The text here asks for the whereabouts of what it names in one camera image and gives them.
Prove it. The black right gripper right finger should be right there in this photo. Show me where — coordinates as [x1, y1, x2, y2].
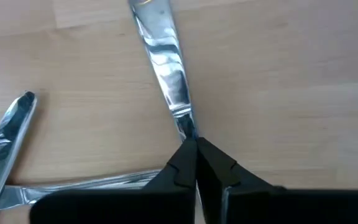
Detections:
[196, 136, 358, 224]

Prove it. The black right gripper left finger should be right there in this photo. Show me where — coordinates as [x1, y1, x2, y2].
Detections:
[29, 138, 198, 224]

